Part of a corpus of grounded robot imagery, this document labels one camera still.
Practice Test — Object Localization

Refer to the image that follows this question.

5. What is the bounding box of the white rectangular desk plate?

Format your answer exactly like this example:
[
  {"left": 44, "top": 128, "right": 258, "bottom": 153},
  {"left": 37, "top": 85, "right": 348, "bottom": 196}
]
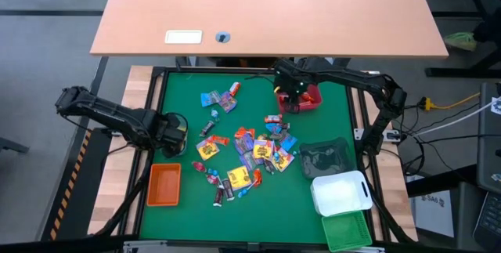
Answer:
[{"left": 164, "top": 29, "right": 204, "bottom": 45}]

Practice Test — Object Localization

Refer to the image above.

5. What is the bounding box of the black keyboard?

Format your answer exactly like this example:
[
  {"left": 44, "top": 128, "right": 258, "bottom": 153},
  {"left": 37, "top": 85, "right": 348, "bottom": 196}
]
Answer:
[{"left": 471, "top": 192, "right": 501, "bottom": 252}]

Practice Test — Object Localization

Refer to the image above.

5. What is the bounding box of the silver aluminium frame rail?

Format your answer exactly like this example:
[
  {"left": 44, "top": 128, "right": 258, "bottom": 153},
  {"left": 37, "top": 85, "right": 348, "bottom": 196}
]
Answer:
[{"left": 123, "top": 240, "right": 387, "bottom": 253}]

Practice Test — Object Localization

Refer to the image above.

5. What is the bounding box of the white floor cable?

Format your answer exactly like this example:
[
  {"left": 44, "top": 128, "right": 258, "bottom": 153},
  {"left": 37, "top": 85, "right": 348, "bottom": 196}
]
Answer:
[{"left": 410, "top": 99, "right": 501, "bottom": 139}]

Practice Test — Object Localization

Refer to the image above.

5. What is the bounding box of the green slotted plastic basket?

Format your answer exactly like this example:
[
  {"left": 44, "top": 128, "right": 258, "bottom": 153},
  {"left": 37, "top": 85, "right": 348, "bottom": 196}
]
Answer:
[{"left": 320, "top": 210, "right": 373, "bottom": 253}]

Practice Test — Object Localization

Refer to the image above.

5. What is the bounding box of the red plastic bin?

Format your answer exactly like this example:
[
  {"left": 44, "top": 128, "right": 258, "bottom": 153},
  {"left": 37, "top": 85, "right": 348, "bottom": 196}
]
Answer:
[{"left": 276, "top": 83, "right": 324, "bottom": 115}]

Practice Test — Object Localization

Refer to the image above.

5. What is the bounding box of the black cable conduit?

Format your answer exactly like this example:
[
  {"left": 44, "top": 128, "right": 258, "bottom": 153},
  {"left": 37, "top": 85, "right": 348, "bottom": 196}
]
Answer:
[
  {"left": 93, "top": 149, "right": 156, "bottom": 238},
  {"left": 359, "top": 146, "right": 416, "bottom": 244}
]

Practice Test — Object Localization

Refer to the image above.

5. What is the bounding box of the green table mat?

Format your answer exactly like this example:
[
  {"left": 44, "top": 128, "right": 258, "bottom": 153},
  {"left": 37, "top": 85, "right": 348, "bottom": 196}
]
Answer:
[{"left": 139, "top": 70, "right": 357, "bottom": 245}]

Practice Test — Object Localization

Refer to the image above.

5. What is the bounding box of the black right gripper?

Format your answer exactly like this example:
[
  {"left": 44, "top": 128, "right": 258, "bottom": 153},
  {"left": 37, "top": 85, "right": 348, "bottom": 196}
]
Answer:
[{"left": 272, "top": 57, "right": 320, "bottom": 113}]

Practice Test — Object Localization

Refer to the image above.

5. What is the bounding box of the white plastic bin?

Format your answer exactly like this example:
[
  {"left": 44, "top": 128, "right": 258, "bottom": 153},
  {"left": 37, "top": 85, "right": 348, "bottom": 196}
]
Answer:
[{"left": 310, "top": 169, "right": 374, "bottom": 218}]

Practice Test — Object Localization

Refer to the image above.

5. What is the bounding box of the green bundle on floor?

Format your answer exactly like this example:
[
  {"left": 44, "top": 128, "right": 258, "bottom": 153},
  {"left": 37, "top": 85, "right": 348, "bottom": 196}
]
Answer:
[{"left": 444, "top": 31, "right": 478, "bottom": 52}]

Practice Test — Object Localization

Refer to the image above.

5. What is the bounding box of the black yellow hazard strip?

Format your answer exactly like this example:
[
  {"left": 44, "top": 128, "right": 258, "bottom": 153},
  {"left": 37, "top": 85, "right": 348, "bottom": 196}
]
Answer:
[{"left": 38, "top": 127, "right": 113, "bottom": 242}]

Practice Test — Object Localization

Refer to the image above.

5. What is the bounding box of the light wooden desk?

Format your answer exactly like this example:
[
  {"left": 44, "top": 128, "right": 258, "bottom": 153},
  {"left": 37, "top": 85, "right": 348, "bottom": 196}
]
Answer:
[{"left": 88, "top": 0, "right": 450, "bottom": 59}]

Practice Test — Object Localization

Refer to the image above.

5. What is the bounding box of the grey computer cabinet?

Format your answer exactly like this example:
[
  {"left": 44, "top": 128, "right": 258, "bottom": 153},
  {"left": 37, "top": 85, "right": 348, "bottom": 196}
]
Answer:
[{"left": 475, "top": 82, "right": 501, "bottom": 195}]

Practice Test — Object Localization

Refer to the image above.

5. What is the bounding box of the black table frame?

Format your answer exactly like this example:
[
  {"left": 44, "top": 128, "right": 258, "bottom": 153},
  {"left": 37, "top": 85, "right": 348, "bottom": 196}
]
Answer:
[{"left": 117, "top": 64, "right": 392, "bottom": 252}]

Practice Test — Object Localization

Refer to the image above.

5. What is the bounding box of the yellow power cable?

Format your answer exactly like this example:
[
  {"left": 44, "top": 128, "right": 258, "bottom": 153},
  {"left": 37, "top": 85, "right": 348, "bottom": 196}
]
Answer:
[{"left": 420, "top": 92, "right": 481, "bottom": 112}]

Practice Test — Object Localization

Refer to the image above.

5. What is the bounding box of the dark grey translucent bin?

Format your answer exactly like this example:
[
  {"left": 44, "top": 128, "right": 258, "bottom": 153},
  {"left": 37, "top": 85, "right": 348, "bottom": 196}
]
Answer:
[{"left": 298, "top": 136, "right": 355, "bottom": 180}]

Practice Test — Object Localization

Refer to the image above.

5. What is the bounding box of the orange plastic bin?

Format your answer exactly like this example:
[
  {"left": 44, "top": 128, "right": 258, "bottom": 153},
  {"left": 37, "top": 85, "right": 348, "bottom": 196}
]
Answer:
[{"left": 146, "top": 162, "right": 183, "bottom": 208}]

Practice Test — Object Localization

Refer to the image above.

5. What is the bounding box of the white mounting bracket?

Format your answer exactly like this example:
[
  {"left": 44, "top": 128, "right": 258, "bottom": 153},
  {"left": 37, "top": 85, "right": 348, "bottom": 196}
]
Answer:
[{"left": 353, "top": 127, "right": 401, "bottom": 143}]

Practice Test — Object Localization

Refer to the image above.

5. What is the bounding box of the black desk leg frame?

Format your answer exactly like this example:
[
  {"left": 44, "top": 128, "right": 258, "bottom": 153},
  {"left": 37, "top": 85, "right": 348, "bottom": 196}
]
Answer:
[{"left": 414, "top": 0, "right": 501, "bottom": 78}]

